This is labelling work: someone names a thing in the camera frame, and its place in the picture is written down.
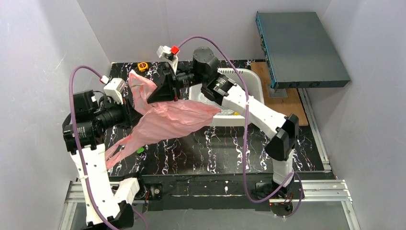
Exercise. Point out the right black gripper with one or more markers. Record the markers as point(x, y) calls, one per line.
point(170, 87)

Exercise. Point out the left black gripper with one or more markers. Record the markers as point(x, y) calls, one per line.
point(127, 113)

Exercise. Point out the pink plastic bag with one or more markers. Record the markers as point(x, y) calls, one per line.
point(159, 121)

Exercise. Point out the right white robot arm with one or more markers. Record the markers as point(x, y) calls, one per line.
point(282, 130)

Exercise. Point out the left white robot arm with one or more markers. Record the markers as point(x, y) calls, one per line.
point(107, 207)

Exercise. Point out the green bone toy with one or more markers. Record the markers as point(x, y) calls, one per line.
point(140, 150)

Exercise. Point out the orange tape measure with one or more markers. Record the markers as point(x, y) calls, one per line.
point(142, 66)

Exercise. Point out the black marble mat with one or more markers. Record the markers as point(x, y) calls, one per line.
point(212, 149)

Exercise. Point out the white plastic basin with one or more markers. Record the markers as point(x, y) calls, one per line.
point(247, 88)

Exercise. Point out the wooden board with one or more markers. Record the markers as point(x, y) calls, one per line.
point(285, 105)

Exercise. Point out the grey metal box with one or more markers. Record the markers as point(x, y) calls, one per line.
point(298, 51)

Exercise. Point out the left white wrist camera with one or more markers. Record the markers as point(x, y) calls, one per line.
point(114, 89)

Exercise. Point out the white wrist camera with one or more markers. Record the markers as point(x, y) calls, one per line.
point(169, 54)
point(114, 89)

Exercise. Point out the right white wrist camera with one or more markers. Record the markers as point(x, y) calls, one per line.
point(169, 54)

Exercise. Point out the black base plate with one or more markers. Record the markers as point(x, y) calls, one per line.
point(210, 191)

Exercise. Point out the aluminium frame rail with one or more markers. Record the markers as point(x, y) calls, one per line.
point(314, 191)

